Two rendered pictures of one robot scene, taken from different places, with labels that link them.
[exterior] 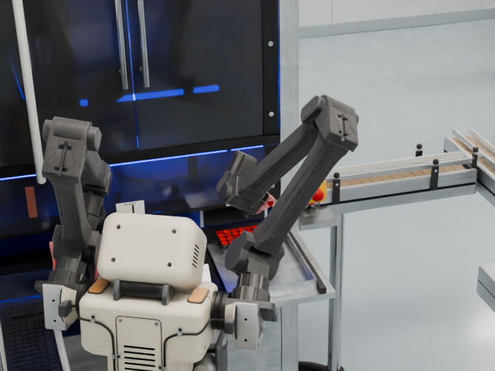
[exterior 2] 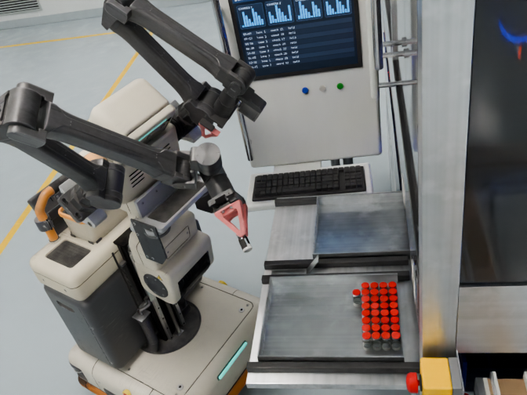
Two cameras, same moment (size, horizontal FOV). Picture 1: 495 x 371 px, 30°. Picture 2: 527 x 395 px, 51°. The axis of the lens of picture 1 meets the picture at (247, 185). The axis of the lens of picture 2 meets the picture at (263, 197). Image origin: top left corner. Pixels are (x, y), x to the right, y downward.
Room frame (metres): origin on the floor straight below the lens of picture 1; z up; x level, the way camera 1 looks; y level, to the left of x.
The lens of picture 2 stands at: (2.72, -0.88, 2.01)
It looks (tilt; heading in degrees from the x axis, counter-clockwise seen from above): 37 degrees down; 119
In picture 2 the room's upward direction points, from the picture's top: 12 degrees counter-clockwise
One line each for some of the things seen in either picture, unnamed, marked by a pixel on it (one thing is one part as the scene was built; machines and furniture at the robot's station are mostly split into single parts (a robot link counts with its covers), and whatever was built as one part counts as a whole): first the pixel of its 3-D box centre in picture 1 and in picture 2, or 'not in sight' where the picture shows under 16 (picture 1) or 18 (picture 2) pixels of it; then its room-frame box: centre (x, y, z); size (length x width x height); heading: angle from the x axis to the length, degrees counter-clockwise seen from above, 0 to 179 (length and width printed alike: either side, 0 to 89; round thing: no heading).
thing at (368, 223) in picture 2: not in sight; (372, 225); (2.39, 0.33, 0.90); 0.34 x 0.26 x 0.04; 14
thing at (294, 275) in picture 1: (257, 261); (331, 317); (2.37, -0.02, 0.90); 0.34 x 0.26 x 0.04; 14
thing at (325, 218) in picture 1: (312, 216); not in sight; (2.70, -0.21, 0.87); 0.14 x 0.13 x 0.02; 14
